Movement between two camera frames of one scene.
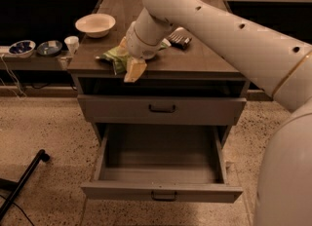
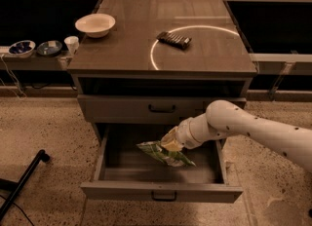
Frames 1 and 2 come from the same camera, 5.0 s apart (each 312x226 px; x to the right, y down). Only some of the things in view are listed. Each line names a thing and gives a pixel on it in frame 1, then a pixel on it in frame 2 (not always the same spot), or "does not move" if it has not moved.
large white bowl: (96, 25) does not move
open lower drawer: (162, 163) does not move
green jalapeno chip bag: (118, 59) to (174, 158)
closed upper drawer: (161, 110) does not move
